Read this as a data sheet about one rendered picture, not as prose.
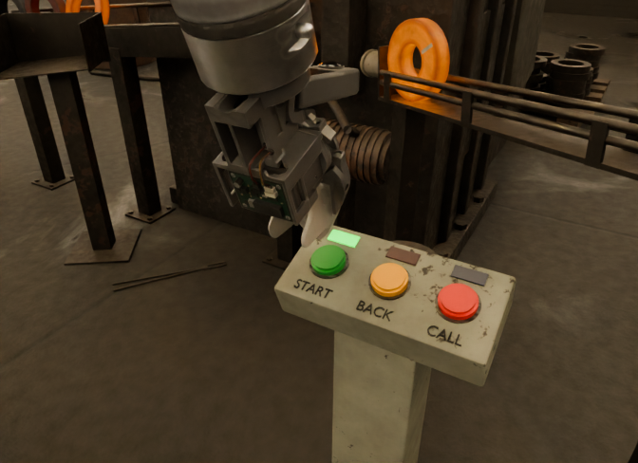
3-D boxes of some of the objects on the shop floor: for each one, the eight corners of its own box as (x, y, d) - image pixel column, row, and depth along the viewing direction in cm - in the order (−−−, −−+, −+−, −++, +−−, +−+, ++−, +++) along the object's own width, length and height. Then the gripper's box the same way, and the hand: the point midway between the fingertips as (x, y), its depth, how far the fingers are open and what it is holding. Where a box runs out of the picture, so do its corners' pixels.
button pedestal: (325, 497, 97) (328, 211, 66) (449, 565, 87) (522, 264, 56) (278, 578, 85) (254, 274, 54) (416, 668, 75) (484, 357, 44)
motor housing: (321, 282, 156) (322, 109, 129) (388, 305, 146) (404, 123, 119) (298, 305, 146) (294, 124, 119) (369, 332, 136) (382, 141, 110)
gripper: (174, 96, 38) (251, 269, 53) (276, 116, 34) (327, 297, 49) (238, 36, 42) (291, 212, 58) (335, 47, 39) (365, 232, 54)
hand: (319, 223), depth 54 cm, fingers closed
